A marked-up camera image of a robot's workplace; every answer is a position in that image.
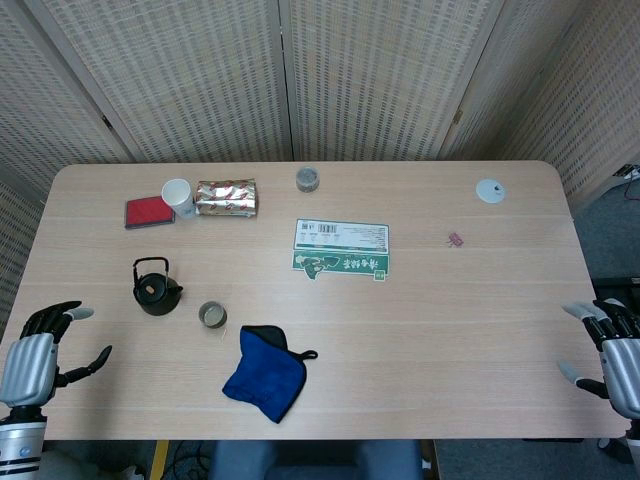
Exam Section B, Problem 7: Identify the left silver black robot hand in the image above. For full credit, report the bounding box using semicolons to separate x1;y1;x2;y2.
0;300;114;409

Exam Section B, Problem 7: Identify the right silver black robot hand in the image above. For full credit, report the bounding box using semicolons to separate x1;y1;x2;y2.
558;298;640;420

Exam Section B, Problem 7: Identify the small black teapot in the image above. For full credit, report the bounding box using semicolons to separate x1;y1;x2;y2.
131;256;185;317

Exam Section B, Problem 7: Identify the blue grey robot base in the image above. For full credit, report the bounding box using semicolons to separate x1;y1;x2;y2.
207;439;426;480

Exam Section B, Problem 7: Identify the gold foil tea package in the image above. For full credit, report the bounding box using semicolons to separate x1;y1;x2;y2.
193;177;260;220

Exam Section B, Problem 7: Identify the green white paper package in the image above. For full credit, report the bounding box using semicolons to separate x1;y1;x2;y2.
290;218;391;283

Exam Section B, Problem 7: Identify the black box beside table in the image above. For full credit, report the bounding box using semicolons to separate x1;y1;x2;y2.
592;276;640;301

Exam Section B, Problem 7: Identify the yellow floor strip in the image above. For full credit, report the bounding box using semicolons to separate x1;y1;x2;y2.
149;439;171;480

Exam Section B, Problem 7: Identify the small dark teacup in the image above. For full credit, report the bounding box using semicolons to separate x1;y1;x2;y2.
198;301;229;331

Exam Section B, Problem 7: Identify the red ink pad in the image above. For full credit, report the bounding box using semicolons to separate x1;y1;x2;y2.
124;195;177;231

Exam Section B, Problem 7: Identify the white round lid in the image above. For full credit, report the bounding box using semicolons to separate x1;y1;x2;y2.
475;178;507;205

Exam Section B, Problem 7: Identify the white paper cup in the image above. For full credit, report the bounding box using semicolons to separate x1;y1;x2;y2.
160;178;197;220

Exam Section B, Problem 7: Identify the blue cloth with black trim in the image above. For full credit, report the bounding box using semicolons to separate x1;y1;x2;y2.
221;324;319;425

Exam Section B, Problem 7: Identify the small round clear jar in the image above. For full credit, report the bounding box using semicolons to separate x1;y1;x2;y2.
294;167;321;193

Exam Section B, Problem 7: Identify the woven wooden folding screen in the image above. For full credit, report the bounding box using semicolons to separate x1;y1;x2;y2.
0;0;640;341

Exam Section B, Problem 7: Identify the black floor cable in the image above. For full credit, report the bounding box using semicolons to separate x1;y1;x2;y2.
169;442;214;474

